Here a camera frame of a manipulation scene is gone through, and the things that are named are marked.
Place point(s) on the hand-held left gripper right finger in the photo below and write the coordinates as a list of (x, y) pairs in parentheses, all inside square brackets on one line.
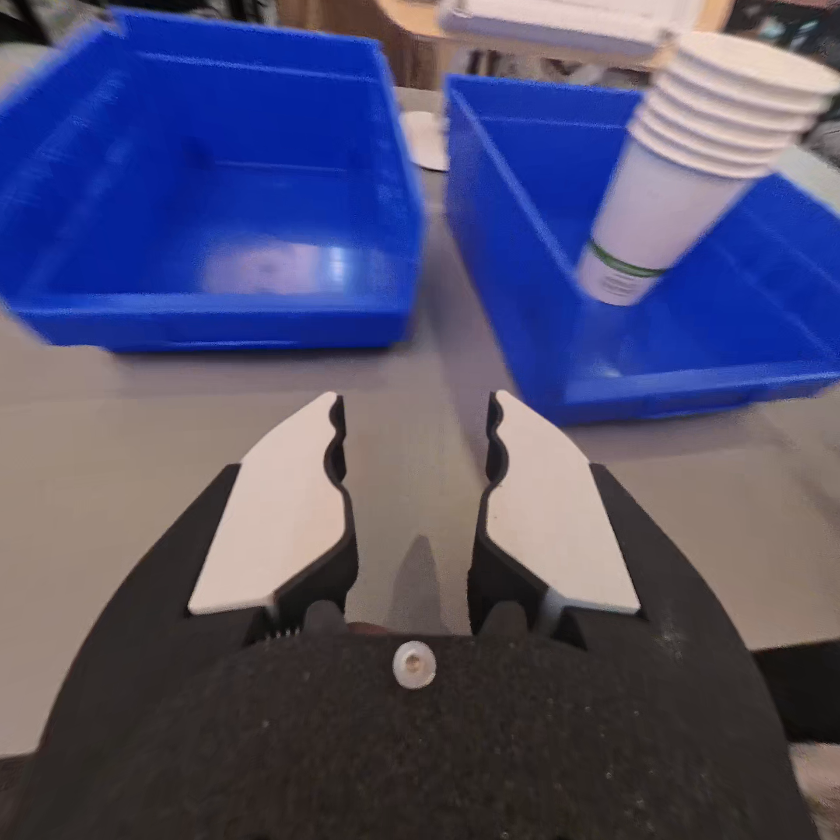
[(558, 525)]

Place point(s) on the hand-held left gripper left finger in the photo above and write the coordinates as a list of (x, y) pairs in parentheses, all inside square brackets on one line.
[(275, 525)]

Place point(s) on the blue plastic bin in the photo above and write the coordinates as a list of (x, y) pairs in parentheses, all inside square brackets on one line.
[(525, 229), (197, 197)]

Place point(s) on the stack of nested white cups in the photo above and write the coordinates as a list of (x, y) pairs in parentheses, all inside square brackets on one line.
[(656, 210)]

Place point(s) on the black office chair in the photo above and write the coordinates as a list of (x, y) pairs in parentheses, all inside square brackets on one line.
[(807, 689)]

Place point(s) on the white document stand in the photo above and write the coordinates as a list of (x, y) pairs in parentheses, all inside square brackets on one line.
[(558, 31)]

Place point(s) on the printed instruction sheet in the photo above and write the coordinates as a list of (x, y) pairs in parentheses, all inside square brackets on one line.
[(571, 5)]

